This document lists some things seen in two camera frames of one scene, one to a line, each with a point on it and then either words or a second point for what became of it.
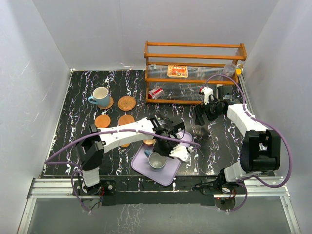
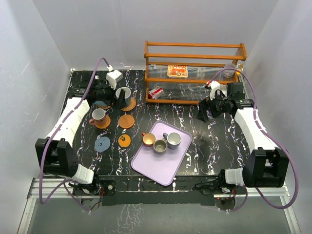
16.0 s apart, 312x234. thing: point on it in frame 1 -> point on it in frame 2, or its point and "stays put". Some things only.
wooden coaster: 126,119 stays put
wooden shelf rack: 175,72 stays put
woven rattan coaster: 111,103 stays put
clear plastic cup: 229,69 stays put
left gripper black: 166,153 -> 112,94
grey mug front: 157,162 -> 127,95
